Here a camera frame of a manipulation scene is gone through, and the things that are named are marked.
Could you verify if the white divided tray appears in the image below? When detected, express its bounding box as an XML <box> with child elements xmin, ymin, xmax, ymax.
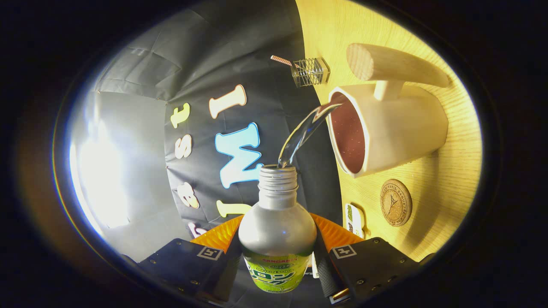
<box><xmin>345</xmin><ymin>203</ymin><xmax>365</xmax><ymax>239</ymax></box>

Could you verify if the wire basket holder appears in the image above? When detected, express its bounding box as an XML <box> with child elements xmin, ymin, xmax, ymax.
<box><xmin>291</xmin><ymin>57</ymin><xmax>331</xmax><ymax>88</ymax></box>

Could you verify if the wooden table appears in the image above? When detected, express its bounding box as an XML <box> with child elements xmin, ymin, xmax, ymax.
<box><xmin>295</xmin><ymin>0</ymin><xmax>483</xmax><ymax>262</ymax></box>

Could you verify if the round cork coaster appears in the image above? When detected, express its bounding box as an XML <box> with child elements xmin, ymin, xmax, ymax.
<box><xmin>380</xmin><ymin>179</ymin><xmax>413</xmax><ymax>227</ymax></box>

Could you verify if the silver bottle with green label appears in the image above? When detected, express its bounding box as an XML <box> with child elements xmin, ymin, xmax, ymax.
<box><xmin>238</xmin><ymin>165</ymin><xmax>318</xmax><ymax>294</ymax></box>

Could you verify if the striped straw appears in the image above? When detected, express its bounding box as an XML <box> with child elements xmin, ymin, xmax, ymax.
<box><xmin>271</xmin><ymin>55</ymin><xmax>300</xmax><ymax>68</ymax></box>

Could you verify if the clear juice stream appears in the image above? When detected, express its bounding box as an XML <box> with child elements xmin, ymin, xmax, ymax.
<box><xmin>277</xmin><ymin>102</ymin><xmax>343</xmax><ymax>168</ymax></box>

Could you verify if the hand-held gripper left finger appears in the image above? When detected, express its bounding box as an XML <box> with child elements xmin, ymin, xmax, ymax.
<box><xmin>137</xmin><ymin>214</ymin><xmax>244</xmax><ymax>304</ymax></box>

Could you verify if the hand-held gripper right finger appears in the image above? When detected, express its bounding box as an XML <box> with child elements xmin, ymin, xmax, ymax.
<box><xmin>309</xmin><ymin>213</ymin><xmax>422</xmax><ymax>305</ymax></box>

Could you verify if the black backdrop cloth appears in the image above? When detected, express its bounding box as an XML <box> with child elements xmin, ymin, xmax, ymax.
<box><xmin>92</xmin><ymin>0</ymin><xmax>343</xmax><ymax>261</ymax></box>

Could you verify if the white cup with wooden handle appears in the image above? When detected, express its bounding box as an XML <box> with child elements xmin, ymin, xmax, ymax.
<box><xmin>328</xmin><ymin>43</ymin><xmax>451</xmax><ymax>178</ymax></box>

